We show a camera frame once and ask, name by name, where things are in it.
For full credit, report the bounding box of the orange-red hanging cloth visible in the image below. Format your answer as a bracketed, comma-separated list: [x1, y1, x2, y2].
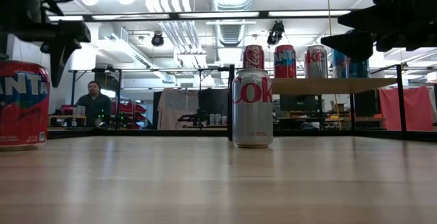
[378, 86, 434, 132]

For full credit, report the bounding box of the red Coca-Cola can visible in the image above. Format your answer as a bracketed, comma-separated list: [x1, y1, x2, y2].
[242, 44, 266, 70]

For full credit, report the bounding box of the wooden shelf black metal frame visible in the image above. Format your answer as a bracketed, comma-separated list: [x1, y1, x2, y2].
[227, 63, 410, 142]

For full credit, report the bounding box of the black overhead frame bar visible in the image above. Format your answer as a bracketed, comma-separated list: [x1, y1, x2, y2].
[47, 10, 352, 23]

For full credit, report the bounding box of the black hanging ceiling device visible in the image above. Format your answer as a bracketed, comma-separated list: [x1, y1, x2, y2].
[267, 20, 285, 46]

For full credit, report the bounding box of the black background rack frame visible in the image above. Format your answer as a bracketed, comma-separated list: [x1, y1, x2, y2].
[69, 67, 230, 131]

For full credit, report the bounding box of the black computer monitor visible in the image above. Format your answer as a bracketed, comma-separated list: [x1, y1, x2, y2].
[354, 89, 378, 117]
[279, 94, 320, 112]

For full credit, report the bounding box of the black dome ceiling camera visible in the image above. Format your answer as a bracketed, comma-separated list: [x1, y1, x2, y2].
[151, 31, 165, 47]

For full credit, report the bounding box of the black aluminium rig frame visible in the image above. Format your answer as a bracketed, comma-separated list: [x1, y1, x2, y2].
[47, 128, 437, 142]

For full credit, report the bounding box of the red Fanta strawberry soda can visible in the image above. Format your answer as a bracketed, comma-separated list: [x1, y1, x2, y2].
[274, 44, 297, 79]
[0, 59, 51, 152]

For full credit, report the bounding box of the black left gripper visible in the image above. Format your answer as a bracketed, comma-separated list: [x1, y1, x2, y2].
[0, 20, 91, 88]

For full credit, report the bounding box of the silver Diet Coke can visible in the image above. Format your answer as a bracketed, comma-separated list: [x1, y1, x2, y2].
[231, 68, 274, 149]
[305, 44, 328, 79]

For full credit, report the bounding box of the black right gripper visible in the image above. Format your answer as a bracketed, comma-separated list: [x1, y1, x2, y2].
[320, 0, 437, 64]

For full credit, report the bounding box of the person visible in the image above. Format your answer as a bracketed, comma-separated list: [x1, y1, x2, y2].
[75, 80, 113, 128]

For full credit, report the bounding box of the white draped cloth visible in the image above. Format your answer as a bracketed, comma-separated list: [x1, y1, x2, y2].
[157, 89, 201, 130]

